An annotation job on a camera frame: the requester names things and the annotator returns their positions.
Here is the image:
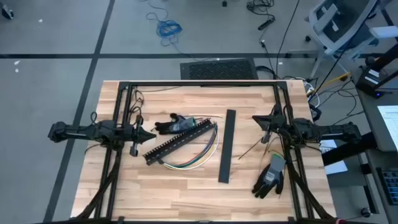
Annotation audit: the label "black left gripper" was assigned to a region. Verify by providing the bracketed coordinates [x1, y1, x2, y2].
[126, 114, 157, 150]

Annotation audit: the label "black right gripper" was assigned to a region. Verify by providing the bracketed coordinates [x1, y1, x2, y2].
[251, 105, 287, 136]

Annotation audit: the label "black slotted cable duct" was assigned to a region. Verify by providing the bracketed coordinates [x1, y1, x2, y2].
[142, 118, 218, 166]

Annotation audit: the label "black duct cover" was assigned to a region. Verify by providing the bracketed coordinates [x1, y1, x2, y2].
[218, 109, 237, 184]

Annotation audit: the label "coloured wire bundle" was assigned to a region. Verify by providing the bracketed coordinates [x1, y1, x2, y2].
[162, 124, 220, 171]

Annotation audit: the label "black grey work glove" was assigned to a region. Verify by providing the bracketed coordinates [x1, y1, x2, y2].
[154, 113, 198, 136]
[251, 154, 287, 200]

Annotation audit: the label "white paper sheet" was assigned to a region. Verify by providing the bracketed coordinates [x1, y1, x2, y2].
[318, 139, 349, 176]

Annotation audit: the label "grey office desk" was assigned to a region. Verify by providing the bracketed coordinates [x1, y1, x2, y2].
[321, 65, 398, 224]

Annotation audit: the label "black box device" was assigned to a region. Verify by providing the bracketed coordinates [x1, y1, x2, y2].
[355, 66, 393, 99]

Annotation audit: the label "lit laptop screen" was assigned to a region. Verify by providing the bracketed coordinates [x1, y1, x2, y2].
[376, 105, 398, 152]

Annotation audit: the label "grey mesh office chair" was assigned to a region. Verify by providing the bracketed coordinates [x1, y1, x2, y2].
[303, 0, 398, 78]

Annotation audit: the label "black keyboard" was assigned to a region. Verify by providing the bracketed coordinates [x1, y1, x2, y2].
[375, 167, 398, 206]

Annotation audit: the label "black arm base cable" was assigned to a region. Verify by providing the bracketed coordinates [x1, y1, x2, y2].
[127, 88, 146, 116]

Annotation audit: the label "white cable bundle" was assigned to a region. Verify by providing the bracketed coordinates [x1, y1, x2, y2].
[303, 79, 321, 105]

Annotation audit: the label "black floor cables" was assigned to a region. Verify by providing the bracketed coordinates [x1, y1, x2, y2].
[310, 79, 366, 125]

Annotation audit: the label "yellow floor cable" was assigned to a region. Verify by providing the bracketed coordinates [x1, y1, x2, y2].
[322, 72, 351, 87]

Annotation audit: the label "thin black hanging cable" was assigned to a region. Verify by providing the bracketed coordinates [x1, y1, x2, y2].
[275, 0, 301, 79]

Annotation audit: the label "thick black hanging cable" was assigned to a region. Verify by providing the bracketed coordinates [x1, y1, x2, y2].
[309, 0, 381, 97]

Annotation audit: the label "black floor cable tangle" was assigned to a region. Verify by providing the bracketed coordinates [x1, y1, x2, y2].
[246, 0, 277, 32]

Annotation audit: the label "blue coiled floor cable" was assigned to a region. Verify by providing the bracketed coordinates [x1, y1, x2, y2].
[138, 0, 184, 47]

